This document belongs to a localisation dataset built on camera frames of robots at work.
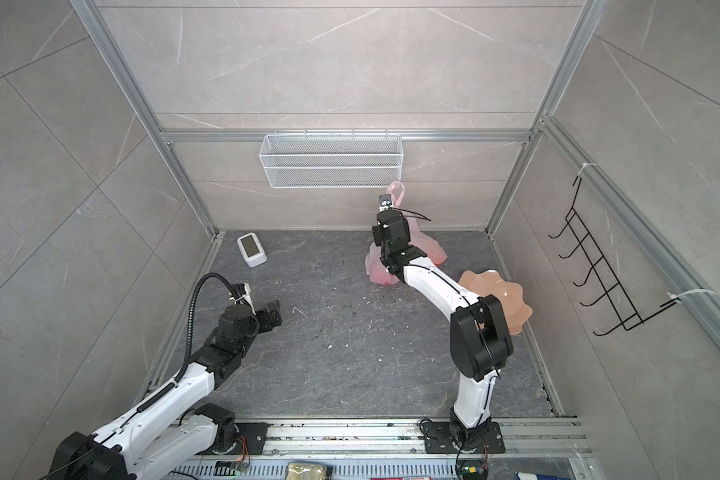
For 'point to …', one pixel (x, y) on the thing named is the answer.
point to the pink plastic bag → (376, 270)
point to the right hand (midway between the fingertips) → (389, 216)
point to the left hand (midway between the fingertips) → (263, 298)
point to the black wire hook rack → (626, 314)
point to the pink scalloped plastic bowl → (491, 282)
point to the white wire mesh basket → (332, 160)
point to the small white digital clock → (251, 249)
